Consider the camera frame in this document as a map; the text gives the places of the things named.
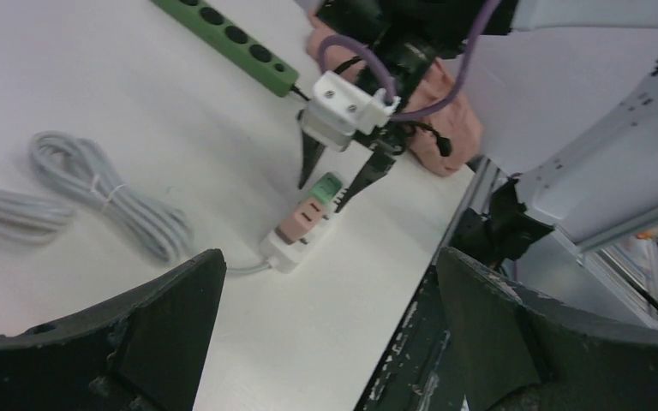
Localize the grey far strip cable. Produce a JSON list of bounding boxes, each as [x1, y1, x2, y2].
[[27, 131, 273, 278]]

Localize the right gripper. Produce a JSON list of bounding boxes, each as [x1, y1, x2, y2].
[[298, 122, 419, 213]]

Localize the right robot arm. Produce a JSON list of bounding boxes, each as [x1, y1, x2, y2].
[[298, 1, 658, 265]]

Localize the pink adapter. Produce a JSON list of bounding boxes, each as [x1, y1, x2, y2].
[[275, 197, 327, 245]]

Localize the grey coiled orange strip cable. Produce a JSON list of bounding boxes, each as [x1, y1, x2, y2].
[[0, 184, 75, 246]]

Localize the white power strip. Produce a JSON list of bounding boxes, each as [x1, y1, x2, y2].
[[259, 189, 345, 273]]

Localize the green adapter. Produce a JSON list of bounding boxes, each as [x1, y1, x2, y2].
[[308, 172, 344, 206]]

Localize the green power strip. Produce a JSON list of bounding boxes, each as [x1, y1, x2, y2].
[[153, 0, 299, 98]]

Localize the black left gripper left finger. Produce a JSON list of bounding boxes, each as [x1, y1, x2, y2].
[[0, 249, 227, 410]]

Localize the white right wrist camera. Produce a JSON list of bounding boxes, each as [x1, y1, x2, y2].
[[298, 71, 401, 152]]

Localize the pink cloth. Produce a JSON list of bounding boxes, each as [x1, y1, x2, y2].
[[306, 6, 484, 177]]

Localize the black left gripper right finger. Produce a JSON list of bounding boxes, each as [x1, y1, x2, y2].
[[436, 248, 658, 410]]

